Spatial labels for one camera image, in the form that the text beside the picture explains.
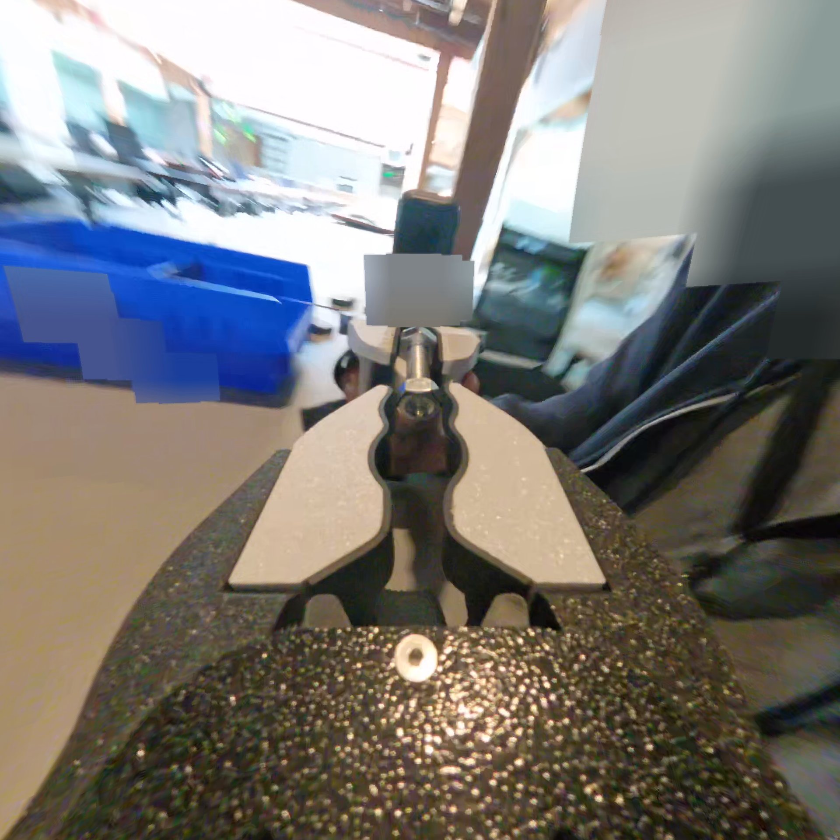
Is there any silver hex bolt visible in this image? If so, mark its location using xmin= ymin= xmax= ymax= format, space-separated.
xmin=398 ymin=327 xmax=437 ymax=422

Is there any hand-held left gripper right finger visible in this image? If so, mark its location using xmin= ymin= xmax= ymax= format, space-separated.
xmin=441 ymin=382 xmax=607 ymax=589

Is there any pale printed poster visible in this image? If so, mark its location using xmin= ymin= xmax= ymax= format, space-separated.
xmin=548 ymin=235 xmax=697 ymax=378

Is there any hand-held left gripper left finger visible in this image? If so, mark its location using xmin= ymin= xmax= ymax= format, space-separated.
xmin=226 ymin=384 xmax=399 ymax=592

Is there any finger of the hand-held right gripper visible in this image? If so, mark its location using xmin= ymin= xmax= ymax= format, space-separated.
xmin=437 ymin=330 xmax=484 ymax=385
xmin=347 ymin=321 xmax=399 ymax=385

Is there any wide brown wooden post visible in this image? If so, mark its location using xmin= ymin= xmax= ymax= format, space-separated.
xmin=453 ymin=0 xmax=549 ymax=237

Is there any row of office desks and chairs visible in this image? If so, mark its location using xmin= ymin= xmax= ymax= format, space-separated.
xmin=0 ymin=112 xmax=395 ymax=231

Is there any blue plastic bin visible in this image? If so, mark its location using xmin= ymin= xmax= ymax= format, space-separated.
xmin=0 ymin=220 xmax=315 ymax=408

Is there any person's navy zip jacket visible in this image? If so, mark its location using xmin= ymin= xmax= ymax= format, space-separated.
xmin=571 ymin=354 xmax=808 ymax=519

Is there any thin brown wooden post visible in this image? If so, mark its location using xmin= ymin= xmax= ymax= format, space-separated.
xmin=416 ymin=52 xmax=454 ymax=198

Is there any person's right hand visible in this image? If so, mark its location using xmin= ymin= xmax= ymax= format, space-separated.
xmin=341 ymin=366 xmax=481 ymax=478

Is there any black lanyard with metal clip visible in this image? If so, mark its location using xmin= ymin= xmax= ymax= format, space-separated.
xmin=689 ymin=361 xmax=840 ymax=621

